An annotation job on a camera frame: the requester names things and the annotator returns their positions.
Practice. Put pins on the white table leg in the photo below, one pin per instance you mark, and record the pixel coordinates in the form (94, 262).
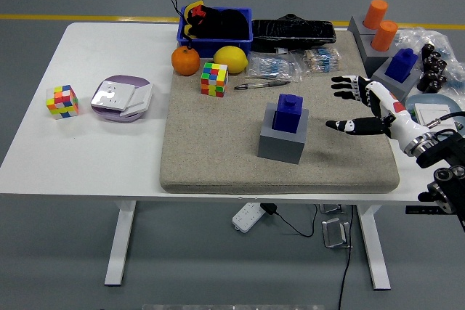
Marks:
(120, 244)
(374, 248)

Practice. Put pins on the orange fruit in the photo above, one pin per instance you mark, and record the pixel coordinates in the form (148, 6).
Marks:
(185, 61)

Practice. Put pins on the white wall switch panel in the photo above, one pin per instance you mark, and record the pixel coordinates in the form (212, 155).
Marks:
(432, 112)
(140, 97)

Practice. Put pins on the metal bracket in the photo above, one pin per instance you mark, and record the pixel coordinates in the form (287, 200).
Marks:
(331, 209)
(335, 233)

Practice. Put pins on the grey ballpoint pen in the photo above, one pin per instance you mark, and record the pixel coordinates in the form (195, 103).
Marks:
(261, 85)

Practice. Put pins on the black table control panel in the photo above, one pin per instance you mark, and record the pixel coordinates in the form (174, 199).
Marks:
(417, 210)

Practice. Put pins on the grey cube seal holder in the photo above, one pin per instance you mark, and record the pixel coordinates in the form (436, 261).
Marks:
(279, 146)
(356, 27)
(374, 59)
(411, 88)

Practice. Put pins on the yellow lemon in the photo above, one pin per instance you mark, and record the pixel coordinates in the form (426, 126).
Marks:
(230, 59)

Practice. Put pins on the orange cylinder seal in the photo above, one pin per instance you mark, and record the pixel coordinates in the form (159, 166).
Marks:
(384, 36)
(375, 14)

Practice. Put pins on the small green connector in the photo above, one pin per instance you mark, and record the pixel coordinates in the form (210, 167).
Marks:
(412, 110)
(459, 125)

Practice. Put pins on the clear crumpled plastic bag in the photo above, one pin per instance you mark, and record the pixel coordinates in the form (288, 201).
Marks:
(417, 36)

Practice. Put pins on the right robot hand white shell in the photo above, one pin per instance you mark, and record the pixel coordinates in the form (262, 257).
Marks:
(387, 105)

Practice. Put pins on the grey-brown mat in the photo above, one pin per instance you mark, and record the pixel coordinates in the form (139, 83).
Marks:
(218, 143)

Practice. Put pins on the blue plastic bin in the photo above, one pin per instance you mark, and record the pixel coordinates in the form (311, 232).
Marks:
(214, 46)

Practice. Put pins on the purple plate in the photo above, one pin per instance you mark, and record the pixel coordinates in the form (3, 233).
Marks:
(109, 115)

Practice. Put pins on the clear bag of tan resistors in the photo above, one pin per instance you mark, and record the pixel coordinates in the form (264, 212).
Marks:
(321, 60)

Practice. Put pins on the black wrapped long object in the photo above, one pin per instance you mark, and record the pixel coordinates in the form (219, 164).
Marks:
(290, 34)

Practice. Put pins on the colourful puzzle cube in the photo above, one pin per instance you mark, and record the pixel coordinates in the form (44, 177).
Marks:
(214, 79)
(62, 102)

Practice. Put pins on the blue square seal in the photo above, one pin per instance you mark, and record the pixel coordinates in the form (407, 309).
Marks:
(287, 115)
(399, 67)

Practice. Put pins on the clear bag of blue resistors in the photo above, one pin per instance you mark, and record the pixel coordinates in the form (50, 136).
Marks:
(272, 67)

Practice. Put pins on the small black cap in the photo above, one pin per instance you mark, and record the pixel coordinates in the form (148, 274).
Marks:
(439, 80)
(434, 88)
(441, 64)
(429, 66)
(428, 49)
(424, 84)
(433, 56)

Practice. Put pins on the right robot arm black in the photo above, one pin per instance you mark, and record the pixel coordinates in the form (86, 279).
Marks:
(447, 146)

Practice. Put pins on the white wall socket panel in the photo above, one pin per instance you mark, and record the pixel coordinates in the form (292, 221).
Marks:
(110, 95)

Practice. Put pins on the white power strip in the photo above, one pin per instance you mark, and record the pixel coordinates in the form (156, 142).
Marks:
(247, 217)

